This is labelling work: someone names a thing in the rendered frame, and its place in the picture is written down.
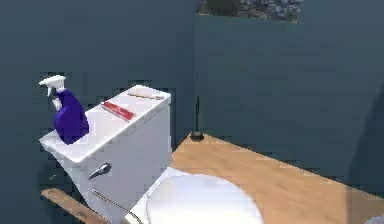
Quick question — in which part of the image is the black toilet plunger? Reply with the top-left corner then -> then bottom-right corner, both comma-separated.
190,95 -> 205,142

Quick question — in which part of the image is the thin brown stick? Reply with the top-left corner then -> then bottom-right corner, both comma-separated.
127,92 -> 165,101

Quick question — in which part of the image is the red flat box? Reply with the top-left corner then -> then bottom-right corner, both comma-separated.
101,100 -> 137,122

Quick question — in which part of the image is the blue spray bottle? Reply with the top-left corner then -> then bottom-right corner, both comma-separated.
38,75 -> 90,146

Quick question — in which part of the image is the framed picture on wall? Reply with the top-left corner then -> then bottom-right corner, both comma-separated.
196,0 -> 304,24

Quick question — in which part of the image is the white toilet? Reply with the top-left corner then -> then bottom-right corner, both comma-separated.
38,84 -> 265,224

